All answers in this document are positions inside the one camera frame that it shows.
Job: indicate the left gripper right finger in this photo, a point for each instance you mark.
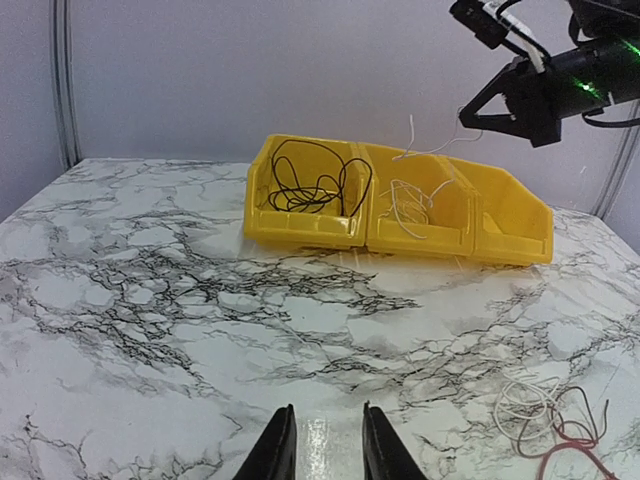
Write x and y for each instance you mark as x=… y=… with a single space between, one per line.
x=384 y=454

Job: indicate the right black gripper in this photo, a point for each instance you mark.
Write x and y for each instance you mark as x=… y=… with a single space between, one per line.
x=529 y=112

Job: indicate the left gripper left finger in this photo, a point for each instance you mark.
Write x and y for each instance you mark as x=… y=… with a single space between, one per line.
x=273 y=456

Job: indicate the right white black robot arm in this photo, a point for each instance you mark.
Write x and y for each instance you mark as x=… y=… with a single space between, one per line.
x=600 y=71

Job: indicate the right yellow bin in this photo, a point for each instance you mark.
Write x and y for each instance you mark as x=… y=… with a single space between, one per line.
x=513 y=226

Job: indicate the yellow bin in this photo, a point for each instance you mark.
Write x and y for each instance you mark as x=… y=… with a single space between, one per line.
x=309 y=192
x=417 y=205
x=513 y=226

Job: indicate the middle yellow bin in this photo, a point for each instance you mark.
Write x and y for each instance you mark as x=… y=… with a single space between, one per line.
x=417 y=205

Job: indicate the left yellow bin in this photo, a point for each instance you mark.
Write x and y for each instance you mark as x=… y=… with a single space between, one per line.
x=309 y=192

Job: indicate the right aluminium corner post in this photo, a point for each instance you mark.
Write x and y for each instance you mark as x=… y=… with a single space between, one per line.
x=620 y=167

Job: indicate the aluminium corner post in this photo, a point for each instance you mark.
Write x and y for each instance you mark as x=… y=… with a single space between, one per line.
x=620 y=167
x=61 y=63

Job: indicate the left aluminium corner post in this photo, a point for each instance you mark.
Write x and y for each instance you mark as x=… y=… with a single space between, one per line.
x=61 y=63

